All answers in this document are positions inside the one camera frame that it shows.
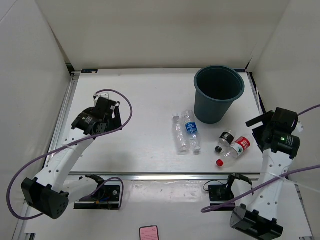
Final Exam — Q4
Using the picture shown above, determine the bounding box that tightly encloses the clear bottle red label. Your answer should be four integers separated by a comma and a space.
216, 134, 254, 168

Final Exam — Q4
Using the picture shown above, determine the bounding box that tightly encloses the small bottle black label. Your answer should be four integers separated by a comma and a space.
214, 129, 236, 154

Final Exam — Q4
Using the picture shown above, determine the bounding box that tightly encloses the clear unlabelled plastic bottle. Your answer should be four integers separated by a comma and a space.
172, 114, 189, 155

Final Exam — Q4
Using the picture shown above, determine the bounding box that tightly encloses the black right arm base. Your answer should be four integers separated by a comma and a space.
203, 173, 253, 202

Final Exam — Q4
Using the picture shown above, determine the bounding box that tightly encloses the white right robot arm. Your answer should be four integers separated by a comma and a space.
230, 107, 300, 240

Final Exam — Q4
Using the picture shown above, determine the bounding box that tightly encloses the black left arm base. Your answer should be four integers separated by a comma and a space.
73, 174, 124, 211

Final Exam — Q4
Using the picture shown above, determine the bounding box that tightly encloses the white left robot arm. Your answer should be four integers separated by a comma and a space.
21, 96, 122, 220

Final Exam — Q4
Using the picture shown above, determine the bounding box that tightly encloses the dark green plastic bin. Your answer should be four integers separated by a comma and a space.
194, 65, 245, 124

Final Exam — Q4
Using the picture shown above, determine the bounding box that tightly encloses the clear bottle blue label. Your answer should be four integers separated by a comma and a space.
181, 110, 201, 155

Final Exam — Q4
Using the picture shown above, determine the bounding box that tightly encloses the pink smartphone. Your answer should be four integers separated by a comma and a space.
139, 225, 159, 240

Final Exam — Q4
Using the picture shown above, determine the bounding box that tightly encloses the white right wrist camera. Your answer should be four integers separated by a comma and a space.
295, 120, 304, 133

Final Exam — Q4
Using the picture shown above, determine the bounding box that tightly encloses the aluminium table edge rail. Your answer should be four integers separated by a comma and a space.
67, 171, 263, 181

